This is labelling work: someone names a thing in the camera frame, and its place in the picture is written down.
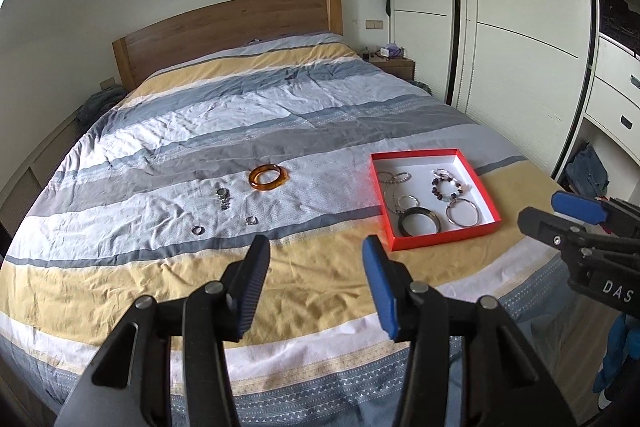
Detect amber resin bangle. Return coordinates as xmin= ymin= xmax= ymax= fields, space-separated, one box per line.
xmin=248 ymin=163 xmax=290 ymax=193

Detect mixed bead charm bracelet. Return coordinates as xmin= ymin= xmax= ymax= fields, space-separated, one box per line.
xmin=430 ymin=167 xmax=474 ymax=204

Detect person's blue clothing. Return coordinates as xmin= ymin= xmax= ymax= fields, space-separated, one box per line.
xmin=592 ymin=311 xmax=640 ymax=410

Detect bed with striped duvet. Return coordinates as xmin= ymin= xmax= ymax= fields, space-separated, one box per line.
xmin=0 ymin=31 xmax=568 ymax=427

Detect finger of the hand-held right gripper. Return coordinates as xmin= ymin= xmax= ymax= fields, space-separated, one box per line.
xmin=517 ymin=206 xmax=602 ymax=259
xmin=551 ymin=190 xmax=619 ymax=226

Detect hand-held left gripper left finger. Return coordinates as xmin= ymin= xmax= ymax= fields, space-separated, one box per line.
xmin=54 ymin=234 xmax=272 ymax=427

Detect dark wide bangle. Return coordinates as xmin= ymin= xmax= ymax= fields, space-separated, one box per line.
xmin=398 ymin=206 xmax=442 ymax=238

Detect silver chain bracelets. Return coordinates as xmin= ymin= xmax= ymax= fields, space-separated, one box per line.
xmin=389 ymin=193 xmax=419 ymax=216

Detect white sliding wardrobe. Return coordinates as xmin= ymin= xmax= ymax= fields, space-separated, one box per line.
xmin=381 ymin=0 xmax=601 ymax=180

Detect blue-grey cloth pile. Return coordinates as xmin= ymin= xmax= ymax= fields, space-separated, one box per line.
xmin=76 ymin=87 xmax=127 ymax=124

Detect wooden nightstand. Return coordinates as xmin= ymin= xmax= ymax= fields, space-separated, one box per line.
xmin=369 ymin=56 xmax=417 ymax=82

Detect wooden bed headboard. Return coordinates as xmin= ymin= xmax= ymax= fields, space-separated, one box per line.
xmin=111 ymin=0 xmax=344 ymax=92

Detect blue jeans pile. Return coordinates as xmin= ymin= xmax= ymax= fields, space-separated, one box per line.
xmin=564 ymin=142 xmax=612 ymax=202

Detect low wall cabinet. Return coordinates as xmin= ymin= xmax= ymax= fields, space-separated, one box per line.
xmin=0 ymin=114 xmax=83 ymax=230

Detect thin metal bangle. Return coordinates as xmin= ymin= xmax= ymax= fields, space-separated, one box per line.
xmin=445 ymin=199 xmax=482 ymax=228

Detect white drawer unit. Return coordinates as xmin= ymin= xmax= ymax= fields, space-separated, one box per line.
xmin=580 ymin=32 xmax=640 ymax=160

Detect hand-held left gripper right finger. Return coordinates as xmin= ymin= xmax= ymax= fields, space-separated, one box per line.
xmin=361 ymin=234 xmax=577 ymax=427

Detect red shallow cardboard box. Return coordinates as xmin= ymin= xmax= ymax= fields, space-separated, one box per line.
xmin=369 ymin=148 xmax=501 ymax=252

